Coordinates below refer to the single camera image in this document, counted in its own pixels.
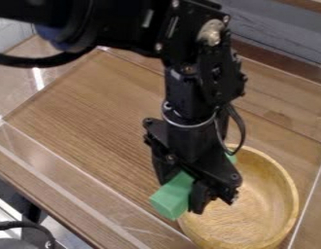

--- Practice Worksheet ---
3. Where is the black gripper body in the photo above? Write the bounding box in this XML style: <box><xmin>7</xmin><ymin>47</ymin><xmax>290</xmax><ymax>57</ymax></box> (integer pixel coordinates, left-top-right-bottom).
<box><xmin>141</xmin><ymin>100</ymin><xmax>244</xmax><ymax>206</ymax></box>

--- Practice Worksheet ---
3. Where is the black cable lower left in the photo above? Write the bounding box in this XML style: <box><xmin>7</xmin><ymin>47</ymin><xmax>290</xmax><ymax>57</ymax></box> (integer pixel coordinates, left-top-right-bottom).
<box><xmin>0</xmin><ymin>221</ymin><xmax>57</xmax><ymax>249</ymax></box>

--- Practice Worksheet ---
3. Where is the grey metal frame part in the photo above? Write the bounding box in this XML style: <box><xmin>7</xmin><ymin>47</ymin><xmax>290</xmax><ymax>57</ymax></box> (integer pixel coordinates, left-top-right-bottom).
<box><xmin>0</xmin><ymin>195</ymin><xmax>88</xmax><ymax>249</ymax></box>

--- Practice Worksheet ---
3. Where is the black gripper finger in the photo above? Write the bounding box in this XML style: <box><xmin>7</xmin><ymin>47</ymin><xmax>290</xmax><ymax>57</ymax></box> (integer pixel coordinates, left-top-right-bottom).
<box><xmin>188</xmin><ymin>181</ymin><xmax>209</xmax><ymax>215</ymax></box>
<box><xmin>152</xmin><ymin>152</ymin><xmax>179</xmax><ymax>185</ymax></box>

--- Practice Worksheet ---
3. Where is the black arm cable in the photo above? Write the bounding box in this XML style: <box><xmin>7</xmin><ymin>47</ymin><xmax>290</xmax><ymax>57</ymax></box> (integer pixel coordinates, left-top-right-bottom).
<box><xmin>212</xmin><ymin>103</ymin><xmax>248</xmax><ymax>156</ymax></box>

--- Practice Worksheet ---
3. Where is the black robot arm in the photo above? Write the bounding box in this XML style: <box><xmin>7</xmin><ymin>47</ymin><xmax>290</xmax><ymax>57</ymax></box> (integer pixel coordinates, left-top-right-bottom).
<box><xmin>0</xmin><ymin>0</ymin><xmax>247</xmax><ymax>214</ymax></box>

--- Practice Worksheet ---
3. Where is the green rectangular block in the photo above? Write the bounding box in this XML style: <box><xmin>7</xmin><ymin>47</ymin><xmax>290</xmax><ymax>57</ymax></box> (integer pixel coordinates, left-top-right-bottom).
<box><xmin>149</xmin><ymin>154</ymin><xmax>241</xmax><ymax>221</ymax></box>

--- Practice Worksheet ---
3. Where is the clear acrylic enclosure wall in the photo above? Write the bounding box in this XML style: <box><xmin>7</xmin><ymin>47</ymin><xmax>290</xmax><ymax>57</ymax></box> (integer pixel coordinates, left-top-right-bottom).
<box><xmin>0</xmin><ymin>35</ymin><xmax>321</xmax><ymax>249</ymax></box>

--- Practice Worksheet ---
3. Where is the brown wooden bowl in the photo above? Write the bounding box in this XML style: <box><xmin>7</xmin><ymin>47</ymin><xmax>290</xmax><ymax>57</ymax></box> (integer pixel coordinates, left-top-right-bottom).
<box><xmin>179</xmin><ymin>146</ymin><xmax>299</xmax><ymax>249</ymax></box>

